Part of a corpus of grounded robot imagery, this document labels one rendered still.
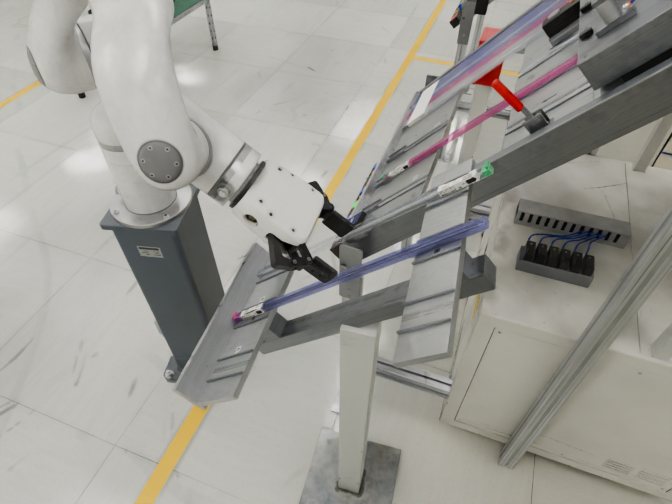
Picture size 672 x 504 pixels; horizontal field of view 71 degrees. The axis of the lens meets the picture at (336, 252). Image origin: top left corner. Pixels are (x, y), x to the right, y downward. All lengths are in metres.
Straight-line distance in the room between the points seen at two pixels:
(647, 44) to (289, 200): 0.50
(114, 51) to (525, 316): 0.89
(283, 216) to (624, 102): 0.47
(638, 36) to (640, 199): 0.80
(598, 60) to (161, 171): 0.58
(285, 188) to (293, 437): 1.06
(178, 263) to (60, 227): 1.24
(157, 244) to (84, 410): 0.75
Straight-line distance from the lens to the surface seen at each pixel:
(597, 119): 0.76
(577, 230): 1.29
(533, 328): 1.08
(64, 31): 0.94
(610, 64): 0.77
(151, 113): 0.52
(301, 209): 0.62
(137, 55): 0.53
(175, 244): 1.18
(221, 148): 0.59
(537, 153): 0.79
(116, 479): 1.64
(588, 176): 1.52
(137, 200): 1.15
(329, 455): 1.52
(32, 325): 2.07
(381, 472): 1.51
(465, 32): 2.23
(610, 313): 0.96
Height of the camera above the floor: 1.44
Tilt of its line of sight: 47 degrees down
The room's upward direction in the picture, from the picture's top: straight up
